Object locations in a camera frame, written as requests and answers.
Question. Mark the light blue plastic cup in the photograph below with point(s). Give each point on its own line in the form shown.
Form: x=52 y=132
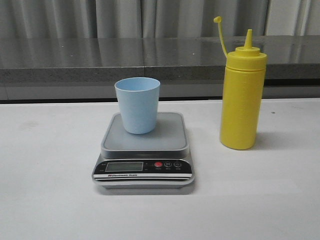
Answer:
x=138 y=99

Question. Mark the yellow squeeze bottle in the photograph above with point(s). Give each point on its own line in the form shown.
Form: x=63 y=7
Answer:
x=243 y=84

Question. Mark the silver electronic kitchen scale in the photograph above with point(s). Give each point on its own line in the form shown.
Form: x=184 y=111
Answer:
x=157 y=159

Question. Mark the grey stone counter ledge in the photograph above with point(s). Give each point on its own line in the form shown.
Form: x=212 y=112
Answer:
x=292 y=61

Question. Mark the grey pleated curtain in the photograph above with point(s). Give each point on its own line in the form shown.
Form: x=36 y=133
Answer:
x=156 y=18

